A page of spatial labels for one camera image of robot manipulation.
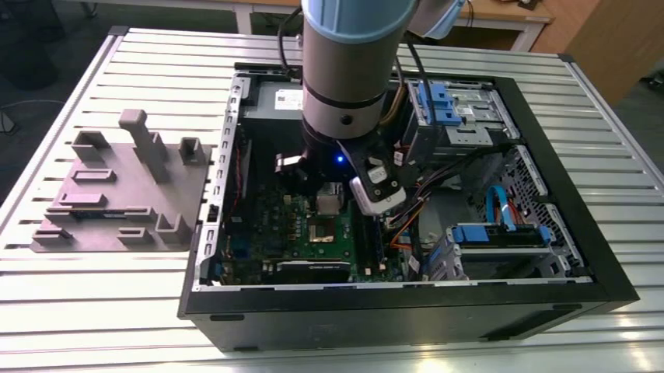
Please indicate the silver square CPU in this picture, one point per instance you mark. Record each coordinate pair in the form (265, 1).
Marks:
(329, 205)

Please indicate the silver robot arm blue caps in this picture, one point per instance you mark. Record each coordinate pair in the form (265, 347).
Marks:
(353, 77)

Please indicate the CPU socket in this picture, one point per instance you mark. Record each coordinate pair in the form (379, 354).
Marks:
(321, 232)

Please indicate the grey power supply unit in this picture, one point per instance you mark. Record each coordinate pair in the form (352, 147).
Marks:
(271, 101)

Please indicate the black RAM slot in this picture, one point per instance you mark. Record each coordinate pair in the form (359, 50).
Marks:
(359, 241)

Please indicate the green motherboard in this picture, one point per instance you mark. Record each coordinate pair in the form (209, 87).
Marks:
(280, 241)

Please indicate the blue drive bay carrier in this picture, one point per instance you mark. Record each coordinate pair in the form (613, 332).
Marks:
(442, 112)

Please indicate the black graphics card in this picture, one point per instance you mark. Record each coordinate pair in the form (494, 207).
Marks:
(312, 272)

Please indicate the silver drive cage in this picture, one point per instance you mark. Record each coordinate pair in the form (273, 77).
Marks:
(467, 136)

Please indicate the hard disk in blue carrier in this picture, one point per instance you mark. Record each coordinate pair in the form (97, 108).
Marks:
(470, 235)

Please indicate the grey parts rack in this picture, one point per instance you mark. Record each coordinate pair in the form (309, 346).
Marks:
(130, 194)

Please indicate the black open PC case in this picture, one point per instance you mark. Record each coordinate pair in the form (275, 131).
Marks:
(415, 322)

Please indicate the RAM stick blue label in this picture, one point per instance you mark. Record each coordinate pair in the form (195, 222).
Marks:
(100, 215)

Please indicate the black table corner cap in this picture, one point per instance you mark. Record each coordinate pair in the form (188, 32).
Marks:
(120, 30)
(567, 58)

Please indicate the wooden desk white legs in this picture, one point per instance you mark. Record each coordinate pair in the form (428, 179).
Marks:
(519, 14)

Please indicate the wooden cabinet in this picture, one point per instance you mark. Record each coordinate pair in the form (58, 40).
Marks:
(613, 46)

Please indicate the small black white camera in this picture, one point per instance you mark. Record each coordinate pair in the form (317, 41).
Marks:
(288, 161)

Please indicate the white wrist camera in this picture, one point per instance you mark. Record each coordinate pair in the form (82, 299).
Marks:
(382, 206)

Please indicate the silver disk bay frame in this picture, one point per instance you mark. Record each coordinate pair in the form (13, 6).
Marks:
(503, 251)

